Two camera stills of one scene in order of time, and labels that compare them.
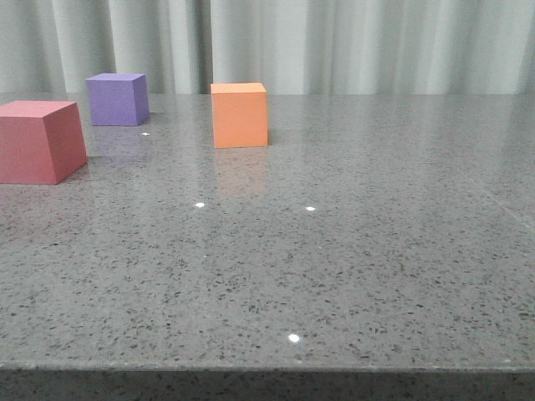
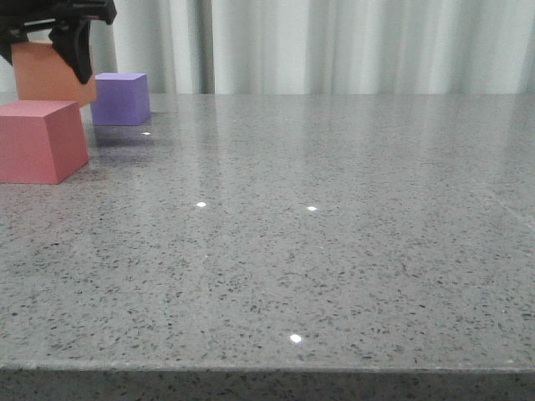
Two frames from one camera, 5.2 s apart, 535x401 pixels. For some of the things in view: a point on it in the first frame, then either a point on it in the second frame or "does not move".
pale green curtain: x=295 y=47 does not move
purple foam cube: x=119 y=99 does not move
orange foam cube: x=240 y=115 to x=43 y=73
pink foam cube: x=41 y=142 does not move
